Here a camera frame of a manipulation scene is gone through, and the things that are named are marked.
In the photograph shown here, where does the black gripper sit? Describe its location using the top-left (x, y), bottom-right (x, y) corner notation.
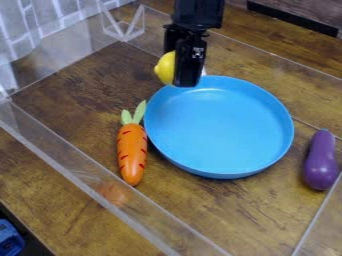
top-left (164, 0), bottom-right (226, 87)

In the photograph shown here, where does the yellow toy lemon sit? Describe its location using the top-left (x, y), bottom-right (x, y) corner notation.
top-left (154, 51), bottom-right (175, 85)

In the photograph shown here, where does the blue round plastic tray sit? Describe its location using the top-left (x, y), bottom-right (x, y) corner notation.
top-left (144, 76), bottom-right (294, 179)

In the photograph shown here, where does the orange toy carrot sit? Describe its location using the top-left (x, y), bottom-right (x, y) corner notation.
top-left (116, 101), bottom-right (147, 186)

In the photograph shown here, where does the purple toy eggplant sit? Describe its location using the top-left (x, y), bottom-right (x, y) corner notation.
top-left (303, 129), bottom-right (339, 191)

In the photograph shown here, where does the blue object at corner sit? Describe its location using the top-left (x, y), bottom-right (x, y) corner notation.
top-left (0, 219), bottom-right (25, 256)

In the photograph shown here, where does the clear acrylic barrier wall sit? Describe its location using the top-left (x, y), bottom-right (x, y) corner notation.
top-left (0, 0), bottom-right (342, 256)

